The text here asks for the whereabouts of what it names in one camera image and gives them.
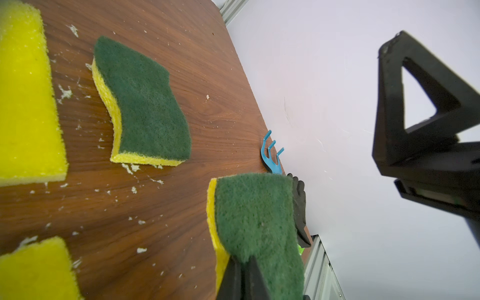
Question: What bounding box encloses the dark green sponge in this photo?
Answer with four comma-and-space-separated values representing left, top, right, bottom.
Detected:
91, 36, 192, 166
206, 173, 305, 300

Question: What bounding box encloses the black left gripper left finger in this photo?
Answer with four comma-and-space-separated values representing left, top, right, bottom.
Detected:
216, 256, 242, 300

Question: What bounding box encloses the aluminium front rail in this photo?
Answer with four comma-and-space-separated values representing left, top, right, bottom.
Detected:
303, 235, 345, 300

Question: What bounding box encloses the blue garden rake yellow handle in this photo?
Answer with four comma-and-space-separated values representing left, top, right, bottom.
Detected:
260, 130, 285, 175

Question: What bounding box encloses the yellow sponge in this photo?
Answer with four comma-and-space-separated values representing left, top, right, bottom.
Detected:
1, 236, 83, 300
1, 1, 68, 186

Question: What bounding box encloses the black garden glove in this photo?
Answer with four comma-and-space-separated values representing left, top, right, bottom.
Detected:
287, 173, 311, 248

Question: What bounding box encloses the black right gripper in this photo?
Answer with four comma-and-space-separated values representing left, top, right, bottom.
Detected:
372, 31, 480, 243

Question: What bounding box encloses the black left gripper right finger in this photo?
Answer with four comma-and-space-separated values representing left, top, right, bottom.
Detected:
241, 256, 270, 300

